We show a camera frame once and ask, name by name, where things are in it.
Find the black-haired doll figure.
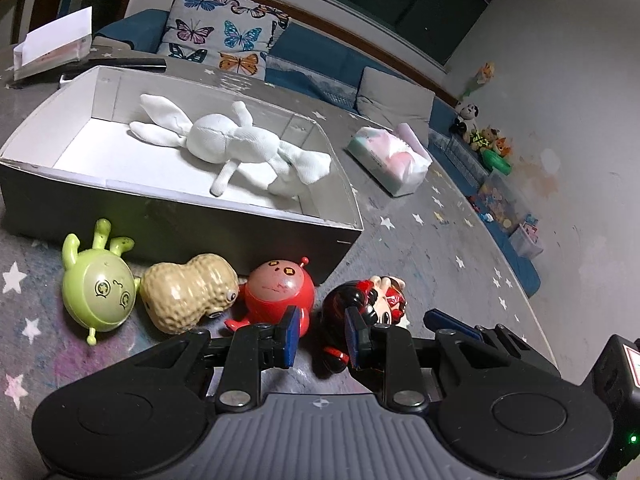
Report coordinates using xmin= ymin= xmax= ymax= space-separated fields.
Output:
xmin=317 ymin=275 xmax=409 ymax=374

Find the red round robot toy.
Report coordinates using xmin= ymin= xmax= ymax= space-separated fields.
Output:
xmin=224 ymin=257 xmax=316 ymax=337

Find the tan peanut toy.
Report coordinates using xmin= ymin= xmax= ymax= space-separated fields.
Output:
xmin=139 ymin=254 xmax=240 ymax=335

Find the green alien toy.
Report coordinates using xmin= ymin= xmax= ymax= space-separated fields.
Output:
xmin=62 ymin=218 xmax=140 ymax=346

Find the white plush rabbit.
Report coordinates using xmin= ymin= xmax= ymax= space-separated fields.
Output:
xmin=129 ymin=94 xmax=332 ymax=197

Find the clear toy storage box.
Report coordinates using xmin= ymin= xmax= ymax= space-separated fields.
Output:
xmin=478 ymin=170 xmax=544 ymax=260

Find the green toy bin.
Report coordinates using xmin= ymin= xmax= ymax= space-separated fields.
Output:
xmin=480 ymin=150 xmax=512 ymax=176

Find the pastel tissue pack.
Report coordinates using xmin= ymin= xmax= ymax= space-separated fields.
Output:
xmin=346 ymin=122 xmax=433 ymax=197

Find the grey white storage box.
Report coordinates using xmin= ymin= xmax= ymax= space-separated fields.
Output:
xmin=1 ymin=66 xmax=363 ymax=283

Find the panda plush toy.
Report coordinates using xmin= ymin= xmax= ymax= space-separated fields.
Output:
xmin=449 ymin=103 xmax=480 ymax=136

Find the grey cushion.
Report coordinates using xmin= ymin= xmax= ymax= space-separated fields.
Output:
xmin=356 ymin=67 xmax=435 ymax=146

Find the blue sofa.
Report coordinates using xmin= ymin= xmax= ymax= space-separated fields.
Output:
xmin=96 ymin=9 xmax=540 ymax=297

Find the black white flat device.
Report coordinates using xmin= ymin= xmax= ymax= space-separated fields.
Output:
xmin=58 ymin=58 xmax=167 ymax=87

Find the butterfly print pillow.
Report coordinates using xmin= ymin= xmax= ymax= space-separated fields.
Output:
xmin=157 ymin=0 xmax=290 ymax=80

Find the clear box with paper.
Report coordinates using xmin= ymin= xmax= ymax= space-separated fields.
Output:
xmin=13 ymin=6 xmax=92 ymax=80

